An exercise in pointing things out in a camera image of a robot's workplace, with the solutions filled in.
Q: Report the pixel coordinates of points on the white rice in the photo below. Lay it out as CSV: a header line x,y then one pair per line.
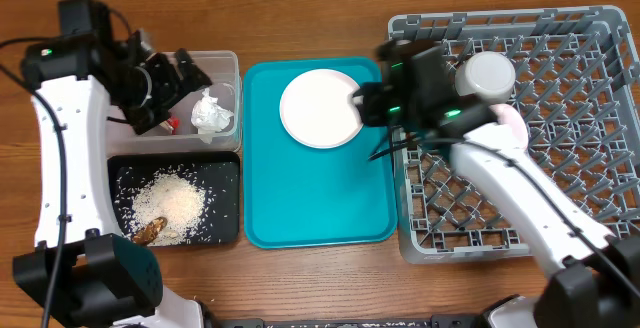
x,y
167,203

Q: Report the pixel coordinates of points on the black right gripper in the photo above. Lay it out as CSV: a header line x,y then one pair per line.
x,y
373,107

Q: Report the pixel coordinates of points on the brown food scrap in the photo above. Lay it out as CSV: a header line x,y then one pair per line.
x,y
150,232

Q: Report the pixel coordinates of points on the teal serving tray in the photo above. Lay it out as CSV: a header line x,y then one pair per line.
x,y
298,196

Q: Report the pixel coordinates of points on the clear plastic bin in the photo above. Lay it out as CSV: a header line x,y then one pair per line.
x,y
223,69

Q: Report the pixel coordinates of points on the white tissue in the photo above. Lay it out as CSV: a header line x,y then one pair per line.
x,y
212,114

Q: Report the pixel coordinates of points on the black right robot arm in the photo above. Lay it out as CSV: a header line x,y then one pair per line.
x,y
592,276

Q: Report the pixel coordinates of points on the grey-white bowl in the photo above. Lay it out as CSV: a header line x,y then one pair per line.
x,y
489,75

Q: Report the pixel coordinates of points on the large white plate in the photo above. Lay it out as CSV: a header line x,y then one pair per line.
x,y
316,109

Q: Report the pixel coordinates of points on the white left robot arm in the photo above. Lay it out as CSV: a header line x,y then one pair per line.
x,y
83,271

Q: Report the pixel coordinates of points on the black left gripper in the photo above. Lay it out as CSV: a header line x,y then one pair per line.
x,y
173,85

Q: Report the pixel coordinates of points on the grey dishwasher rack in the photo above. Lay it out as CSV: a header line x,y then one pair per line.
x,y
577,89

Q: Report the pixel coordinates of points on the small pink-white dish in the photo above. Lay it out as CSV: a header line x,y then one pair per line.
x,y
508,115

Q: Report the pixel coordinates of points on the red snack wrapper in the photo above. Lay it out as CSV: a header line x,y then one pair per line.
x,y
171,125

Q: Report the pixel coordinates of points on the black plastic tray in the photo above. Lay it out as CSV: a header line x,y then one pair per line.
x,y
220,168

